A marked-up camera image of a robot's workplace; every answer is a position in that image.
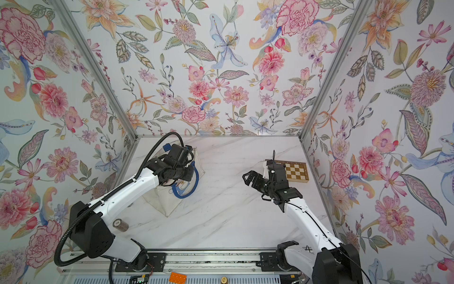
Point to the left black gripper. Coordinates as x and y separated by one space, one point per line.
191 173

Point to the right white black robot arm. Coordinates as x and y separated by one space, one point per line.
325 259

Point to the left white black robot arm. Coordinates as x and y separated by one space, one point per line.
91 222

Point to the wooden folding chess board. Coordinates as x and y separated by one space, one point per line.
295 171

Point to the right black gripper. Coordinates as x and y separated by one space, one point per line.
259 177

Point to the blue knitted pouch handle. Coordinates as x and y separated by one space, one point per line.
182 189

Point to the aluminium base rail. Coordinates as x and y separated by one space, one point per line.
224 260

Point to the orange tag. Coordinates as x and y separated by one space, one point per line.
177 278

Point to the white canvas tote pouch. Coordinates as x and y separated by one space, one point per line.
165 199

